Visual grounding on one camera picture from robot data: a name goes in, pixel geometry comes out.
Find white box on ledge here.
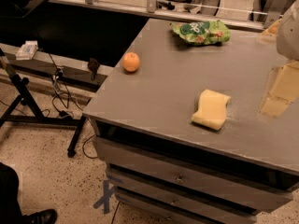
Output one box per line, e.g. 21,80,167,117
16,41,38,60

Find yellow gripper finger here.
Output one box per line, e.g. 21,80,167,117
257,19,281,43
261,61,299,117

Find grey drawer cabinet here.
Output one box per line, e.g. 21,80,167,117
84,19,299,224

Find black plug on ledge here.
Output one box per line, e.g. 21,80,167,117
88,58,100,80

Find black cables on floor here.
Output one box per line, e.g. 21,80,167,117
46,51,99,160

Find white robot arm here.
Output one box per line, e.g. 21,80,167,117
258,0,299,117

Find green rice chip bag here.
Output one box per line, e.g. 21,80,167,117
171,21,231,46

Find black shoe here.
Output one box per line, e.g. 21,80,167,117
21,209,58,224

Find yellow sponge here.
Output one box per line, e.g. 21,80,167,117
192,90,231,131

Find orange fruit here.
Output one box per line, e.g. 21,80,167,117
122,52,140,72

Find black dark trouser leg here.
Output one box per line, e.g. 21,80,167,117
0,162,22,224

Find black tripod stand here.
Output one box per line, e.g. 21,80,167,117
0,49,86,158

